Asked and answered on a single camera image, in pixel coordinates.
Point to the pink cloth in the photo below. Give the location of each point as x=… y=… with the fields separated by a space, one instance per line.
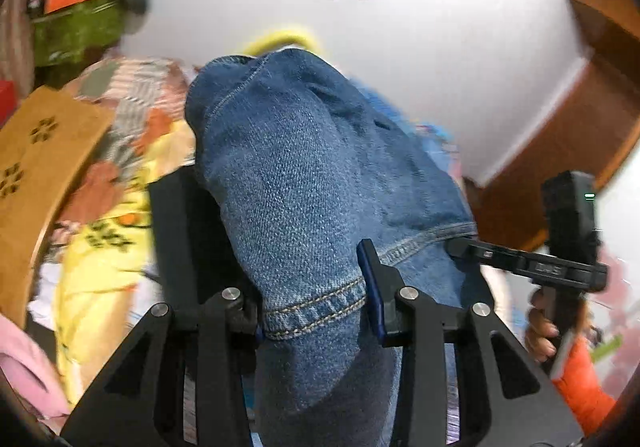
x=25 y=367

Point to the blue denim jeans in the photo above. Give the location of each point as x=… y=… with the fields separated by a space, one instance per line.
x=300 y=177

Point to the wooden headboard with cutouts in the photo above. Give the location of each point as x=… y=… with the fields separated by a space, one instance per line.
x=45 y=167

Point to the black garment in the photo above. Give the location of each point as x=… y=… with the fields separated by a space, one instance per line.
x=175 y=227

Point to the orange grey patterned cloth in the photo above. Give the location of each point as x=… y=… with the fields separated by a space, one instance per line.
x=125 y=102

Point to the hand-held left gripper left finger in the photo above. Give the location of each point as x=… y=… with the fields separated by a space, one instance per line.
x=220 y=327

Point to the red box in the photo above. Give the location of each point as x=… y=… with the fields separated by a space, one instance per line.
x=6 y=102

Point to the yellow printed cloth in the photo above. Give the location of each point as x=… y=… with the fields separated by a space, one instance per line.
x=95 y=287

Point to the person's right forearm orange sleeve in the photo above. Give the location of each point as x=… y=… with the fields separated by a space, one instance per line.
x=585 y=387

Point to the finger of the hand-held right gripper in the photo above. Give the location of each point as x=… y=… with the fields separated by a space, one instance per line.
x=485 y=254

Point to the person's right hand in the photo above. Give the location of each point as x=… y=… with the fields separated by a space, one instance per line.
x=537 y=327

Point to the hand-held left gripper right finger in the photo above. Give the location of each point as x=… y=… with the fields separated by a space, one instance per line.
x=372 y=297

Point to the plain yellow cloth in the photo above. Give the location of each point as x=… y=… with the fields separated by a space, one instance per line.
x=280 y=39

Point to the brown wooden door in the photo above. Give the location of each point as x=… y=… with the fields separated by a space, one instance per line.
x=575 y=127

